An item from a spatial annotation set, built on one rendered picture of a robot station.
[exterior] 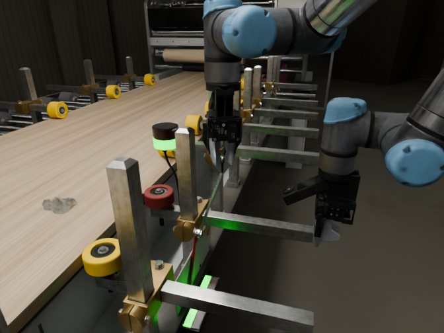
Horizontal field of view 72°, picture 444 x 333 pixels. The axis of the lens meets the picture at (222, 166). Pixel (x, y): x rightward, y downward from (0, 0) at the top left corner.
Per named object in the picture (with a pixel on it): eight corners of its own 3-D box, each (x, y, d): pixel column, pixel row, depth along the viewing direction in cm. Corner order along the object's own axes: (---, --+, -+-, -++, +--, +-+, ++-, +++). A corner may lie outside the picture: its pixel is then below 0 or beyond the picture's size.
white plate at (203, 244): (211, 246, 94) (211, 219, 90) (178, 316, 71) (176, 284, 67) (209, 246, 94) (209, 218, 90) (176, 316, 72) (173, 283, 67)
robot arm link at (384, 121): (433, 168, 55) (366, 160, 58) (417, 147, 65) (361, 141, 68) (446, 125, 52) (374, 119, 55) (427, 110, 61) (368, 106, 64)
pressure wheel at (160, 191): (180, 219, 91) (178, 184, 86) (168, 235, 84) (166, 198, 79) (155, 215, 93) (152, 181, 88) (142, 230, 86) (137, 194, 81)
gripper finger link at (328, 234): (337, 257, 73) (343, 224, 69) (311, 252, 75) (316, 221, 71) (336, 248, 76) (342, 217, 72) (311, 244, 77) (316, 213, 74)
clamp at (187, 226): (209, 215, 88) (209, 199, 86) (193, 244, 77) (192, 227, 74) (191, 211, 90) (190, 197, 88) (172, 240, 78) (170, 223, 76)
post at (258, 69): (257, 152, 177) (261, 65, 157) (256, 154, 174) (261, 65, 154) (251, 151, 178) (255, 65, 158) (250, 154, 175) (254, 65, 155)
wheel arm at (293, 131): (317, 136, 118) (318, 127, 116) (318, 139, 115) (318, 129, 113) (195, 125, 130) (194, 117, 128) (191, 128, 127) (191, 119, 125)
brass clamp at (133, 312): (177, 282, 67) (176, 264, 65) (147, 337, 55) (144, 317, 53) (151, 276, 68) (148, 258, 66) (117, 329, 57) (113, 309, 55)
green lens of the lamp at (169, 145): (183, 142, 74) (182, 133, 73) (173, 150, 69) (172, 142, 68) (160, 140, 76) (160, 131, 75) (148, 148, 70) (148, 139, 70)
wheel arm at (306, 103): (317, 106, 161) (318, 100, 160) (317, 107, 159) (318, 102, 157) (248, 102, 170) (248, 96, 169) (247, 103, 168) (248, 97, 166)
